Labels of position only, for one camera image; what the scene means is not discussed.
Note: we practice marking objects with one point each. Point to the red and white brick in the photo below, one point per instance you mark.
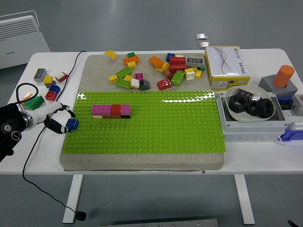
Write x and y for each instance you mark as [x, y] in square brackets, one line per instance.
[60, 76]

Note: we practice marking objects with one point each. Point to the white table leg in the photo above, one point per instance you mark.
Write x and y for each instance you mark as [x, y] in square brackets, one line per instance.
[72, 198]
[243, 198]

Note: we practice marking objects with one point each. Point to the large dark green brick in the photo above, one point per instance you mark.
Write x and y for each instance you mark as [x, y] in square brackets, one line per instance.
[35, 102]

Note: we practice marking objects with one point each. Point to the thin black toy brick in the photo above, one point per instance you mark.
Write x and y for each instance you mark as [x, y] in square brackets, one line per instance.
[126, 116]

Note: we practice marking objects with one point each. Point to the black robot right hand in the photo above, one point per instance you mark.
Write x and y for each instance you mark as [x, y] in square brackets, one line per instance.
[291, 224]

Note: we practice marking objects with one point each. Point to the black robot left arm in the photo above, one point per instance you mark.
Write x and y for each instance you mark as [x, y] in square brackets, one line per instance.
[9, 125]

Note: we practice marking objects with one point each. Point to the small white toy piece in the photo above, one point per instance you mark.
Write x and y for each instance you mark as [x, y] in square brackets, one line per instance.
[180, 56]

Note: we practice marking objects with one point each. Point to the small pink toy brick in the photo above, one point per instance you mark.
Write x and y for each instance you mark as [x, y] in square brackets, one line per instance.
[125, 109]

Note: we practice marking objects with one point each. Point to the long orange toy brick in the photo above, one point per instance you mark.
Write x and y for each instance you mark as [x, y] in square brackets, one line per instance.
[27, 97]
[131, 60]
[156, 62]

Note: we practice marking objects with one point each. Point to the thin white toy brick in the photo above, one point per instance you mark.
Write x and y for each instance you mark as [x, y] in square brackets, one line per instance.
[97, 116]

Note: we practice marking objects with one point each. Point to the dark grey sloped brick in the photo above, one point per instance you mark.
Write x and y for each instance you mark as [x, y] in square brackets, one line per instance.
[51, 84]
[144, 85]

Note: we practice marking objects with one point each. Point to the flat yellow toy brick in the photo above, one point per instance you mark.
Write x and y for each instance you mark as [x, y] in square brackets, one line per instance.
[159, 69]

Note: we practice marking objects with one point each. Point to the lime green toy brick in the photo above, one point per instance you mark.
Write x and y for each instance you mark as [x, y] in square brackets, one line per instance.
[124, 72]
[178, 78]
[123, 83]

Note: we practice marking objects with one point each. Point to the dark blue part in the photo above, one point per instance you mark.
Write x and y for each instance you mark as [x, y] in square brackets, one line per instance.
[285, 104]

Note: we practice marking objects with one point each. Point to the blue plastic block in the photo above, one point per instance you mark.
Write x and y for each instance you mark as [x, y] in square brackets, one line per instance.
[293, 136]

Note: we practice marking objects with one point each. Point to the white panel heater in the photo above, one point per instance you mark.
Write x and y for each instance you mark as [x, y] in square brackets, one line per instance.
[19, 47]

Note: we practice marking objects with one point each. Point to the pale pink toy brick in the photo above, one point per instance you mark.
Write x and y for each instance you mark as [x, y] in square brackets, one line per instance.
[113, 59]

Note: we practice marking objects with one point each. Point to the grey three-hole toy brick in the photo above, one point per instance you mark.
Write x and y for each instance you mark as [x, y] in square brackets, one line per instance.
[39, 75]
[194, 61]

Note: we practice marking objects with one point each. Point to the thin brown toy brick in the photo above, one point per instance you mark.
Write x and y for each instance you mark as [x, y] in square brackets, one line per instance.
[116, 116]

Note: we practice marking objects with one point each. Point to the green studded baseplate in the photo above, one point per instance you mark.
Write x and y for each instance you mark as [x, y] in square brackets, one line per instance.
[154, 123]

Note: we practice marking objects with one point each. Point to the orange cylinder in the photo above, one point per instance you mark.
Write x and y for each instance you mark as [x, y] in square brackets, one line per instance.
[283, 75]

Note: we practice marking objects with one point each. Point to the light grey connector part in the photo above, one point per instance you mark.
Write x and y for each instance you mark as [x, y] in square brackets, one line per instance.
[298, 102]

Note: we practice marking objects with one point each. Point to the yellow sloped toy brick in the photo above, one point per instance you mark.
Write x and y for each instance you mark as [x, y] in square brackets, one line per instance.
[110, 54]

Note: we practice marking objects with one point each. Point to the dark circuit board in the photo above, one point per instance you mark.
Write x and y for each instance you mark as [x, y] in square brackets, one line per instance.
[245, 92]

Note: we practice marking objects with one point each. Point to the magenta toy brick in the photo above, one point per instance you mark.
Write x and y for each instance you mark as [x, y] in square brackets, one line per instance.
[139, 76]

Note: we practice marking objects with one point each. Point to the large black hex nut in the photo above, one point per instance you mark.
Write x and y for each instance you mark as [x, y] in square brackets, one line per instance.
[259, 106]
[243, 107]
[251, 112]

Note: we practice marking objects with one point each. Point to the yellow and white carton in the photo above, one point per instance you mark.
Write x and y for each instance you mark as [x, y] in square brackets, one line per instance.
[227, 66]

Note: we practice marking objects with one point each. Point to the white and yellow brick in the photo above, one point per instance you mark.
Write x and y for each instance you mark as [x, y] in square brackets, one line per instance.
[189, 74]

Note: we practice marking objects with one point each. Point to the grey block with hole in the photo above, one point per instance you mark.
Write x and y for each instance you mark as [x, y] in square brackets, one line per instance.
[287, 92]

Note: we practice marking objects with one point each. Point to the grey junction box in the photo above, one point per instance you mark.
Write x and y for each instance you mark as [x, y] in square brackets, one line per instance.
[251, 132]

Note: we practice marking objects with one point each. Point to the white and orange brick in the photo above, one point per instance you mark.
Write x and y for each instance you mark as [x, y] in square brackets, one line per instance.
[135, 83]

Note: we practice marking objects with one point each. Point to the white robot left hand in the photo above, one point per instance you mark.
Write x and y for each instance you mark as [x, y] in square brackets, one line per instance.
[40, 112]

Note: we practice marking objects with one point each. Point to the grey-brown foam mat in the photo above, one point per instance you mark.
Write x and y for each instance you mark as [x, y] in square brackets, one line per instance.
[151, 163]

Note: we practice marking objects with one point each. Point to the large red toy brick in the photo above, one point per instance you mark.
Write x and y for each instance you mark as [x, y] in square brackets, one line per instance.
[177, 63]

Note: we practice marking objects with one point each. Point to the small dark green brick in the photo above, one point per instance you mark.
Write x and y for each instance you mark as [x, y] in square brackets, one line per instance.
[131, 54]
[202, 68]

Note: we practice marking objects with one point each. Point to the long pink toy brick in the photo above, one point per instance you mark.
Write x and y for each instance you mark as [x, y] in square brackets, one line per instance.
[101, 109]

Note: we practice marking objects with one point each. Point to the red sloped toy brick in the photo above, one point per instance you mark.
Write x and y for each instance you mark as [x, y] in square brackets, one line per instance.
[164, 84]

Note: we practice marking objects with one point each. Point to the small yellow toy brick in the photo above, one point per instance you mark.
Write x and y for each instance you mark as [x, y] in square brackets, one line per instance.
[48, 79]
[198, 74]
[131, 64]
[113, 78]
[128, 77]
[165, 66]
[194, 68]

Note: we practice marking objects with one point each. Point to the white bowl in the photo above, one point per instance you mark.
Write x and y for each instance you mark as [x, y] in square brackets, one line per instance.
[261, 92]

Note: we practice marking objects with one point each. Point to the blue square toy brick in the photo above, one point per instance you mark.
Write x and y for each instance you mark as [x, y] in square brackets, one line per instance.
[72, 124]
[170, 56]
[54, 89]

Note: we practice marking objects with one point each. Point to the silver floor socket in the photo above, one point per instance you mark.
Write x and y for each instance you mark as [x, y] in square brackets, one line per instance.
[203, 44]
[201, 35]

